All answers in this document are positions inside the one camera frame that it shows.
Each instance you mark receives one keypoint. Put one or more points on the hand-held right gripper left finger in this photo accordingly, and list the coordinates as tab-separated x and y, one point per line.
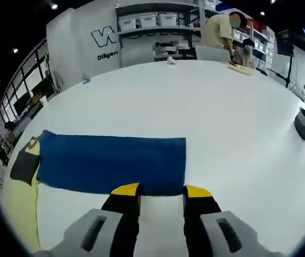
88	235

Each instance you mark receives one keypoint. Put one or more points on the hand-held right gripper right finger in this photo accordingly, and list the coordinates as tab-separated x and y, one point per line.
208	233

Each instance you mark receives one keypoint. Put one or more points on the yellow blue black garment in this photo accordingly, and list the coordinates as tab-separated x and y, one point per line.
109	160

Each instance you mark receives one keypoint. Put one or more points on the small white container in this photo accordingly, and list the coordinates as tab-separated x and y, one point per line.
44	101

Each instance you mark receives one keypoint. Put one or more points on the small grey blue clip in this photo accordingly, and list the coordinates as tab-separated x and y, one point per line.
86	80

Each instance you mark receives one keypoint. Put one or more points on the grey hanging cloth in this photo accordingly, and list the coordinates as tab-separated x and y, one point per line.
54	77

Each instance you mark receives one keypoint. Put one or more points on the small white crumpled object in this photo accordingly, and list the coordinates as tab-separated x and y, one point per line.
171	60

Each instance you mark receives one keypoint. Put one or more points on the grey chair back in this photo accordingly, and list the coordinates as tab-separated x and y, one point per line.
136	58
212	53

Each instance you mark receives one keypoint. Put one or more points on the white storage shelf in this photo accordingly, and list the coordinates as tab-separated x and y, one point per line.
262	45

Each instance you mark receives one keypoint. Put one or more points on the grey metal shelf rack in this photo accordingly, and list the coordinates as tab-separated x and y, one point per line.
168	34

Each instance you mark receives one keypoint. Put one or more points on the white storage bin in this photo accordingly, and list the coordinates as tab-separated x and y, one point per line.
148	21
168	19
127	24

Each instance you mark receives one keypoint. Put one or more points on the ceiling spot lights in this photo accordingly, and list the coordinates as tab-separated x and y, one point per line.
54	6

